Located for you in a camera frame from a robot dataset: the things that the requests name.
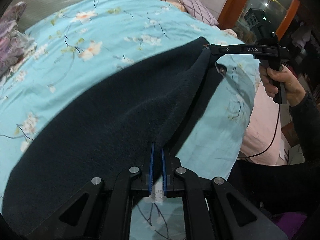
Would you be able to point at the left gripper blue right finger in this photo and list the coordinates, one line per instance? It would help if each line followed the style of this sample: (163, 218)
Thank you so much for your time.
(164, 173)

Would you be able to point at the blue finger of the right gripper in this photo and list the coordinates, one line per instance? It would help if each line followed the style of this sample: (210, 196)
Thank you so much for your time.
(238, 47)
(218, 54)

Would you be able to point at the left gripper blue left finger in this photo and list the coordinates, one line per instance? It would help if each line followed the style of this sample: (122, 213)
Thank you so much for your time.
(150, 179)

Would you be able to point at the black knit pants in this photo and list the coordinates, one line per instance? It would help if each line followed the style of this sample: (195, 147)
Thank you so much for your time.
(150, 105)

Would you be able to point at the person's right forearm dark sleeve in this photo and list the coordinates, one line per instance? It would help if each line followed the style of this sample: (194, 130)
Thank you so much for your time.
(305, 117)

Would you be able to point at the person's right hand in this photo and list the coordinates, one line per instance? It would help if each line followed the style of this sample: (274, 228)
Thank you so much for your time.
(295, 92)

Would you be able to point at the purple plaid cushion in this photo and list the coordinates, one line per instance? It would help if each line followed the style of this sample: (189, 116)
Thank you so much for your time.
(199, 11)

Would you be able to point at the wooden glass cabinet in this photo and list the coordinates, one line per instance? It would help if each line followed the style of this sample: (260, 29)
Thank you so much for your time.
(296, 22)

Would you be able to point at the pink mattress side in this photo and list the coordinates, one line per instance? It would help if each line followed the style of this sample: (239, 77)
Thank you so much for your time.
(250, 126)

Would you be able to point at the turquoise floral bedsheet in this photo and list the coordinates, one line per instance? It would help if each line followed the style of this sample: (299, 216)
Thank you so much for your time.
(93, 39)

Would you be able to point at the purple floral pillow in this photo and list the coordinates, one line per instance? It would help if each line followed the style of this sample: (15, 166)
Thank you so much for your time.
(15, 46)

